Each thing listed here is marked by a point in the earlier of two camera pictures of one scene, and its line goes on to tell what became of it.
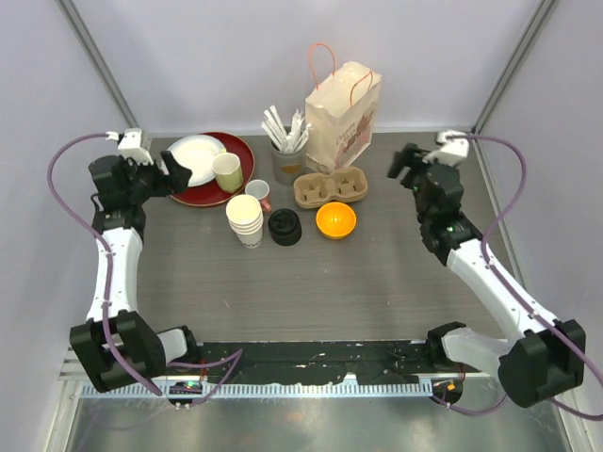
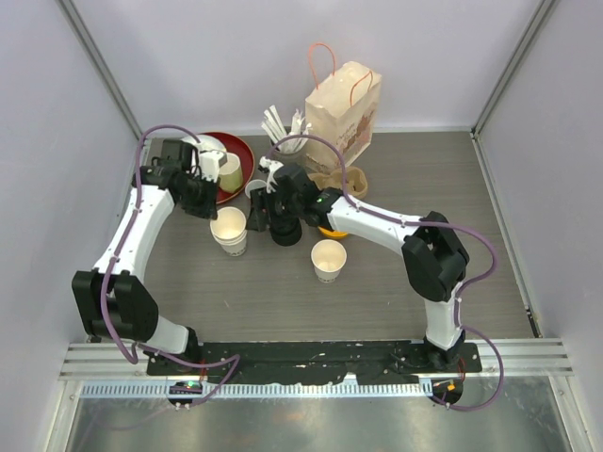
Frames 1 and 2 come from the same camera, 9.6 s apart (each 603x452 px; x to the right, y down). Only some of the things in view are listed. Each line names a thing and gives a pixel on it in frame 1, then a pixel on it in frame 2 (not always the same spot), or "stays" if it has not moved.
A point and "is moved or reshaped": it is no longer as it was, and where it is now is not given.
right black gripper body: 418,172 -> 280,207
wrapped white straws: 286,142 stays
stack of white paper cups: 245,215 is moved or reshaped
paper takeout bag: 340,118 stays
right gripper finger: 403,158 -> 258,215
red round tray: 210,195 stays
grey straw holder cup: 287,166 stays
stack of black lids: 285,227 stays
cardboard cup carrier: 342,185 stays
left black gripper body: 145,180 -> 200,199
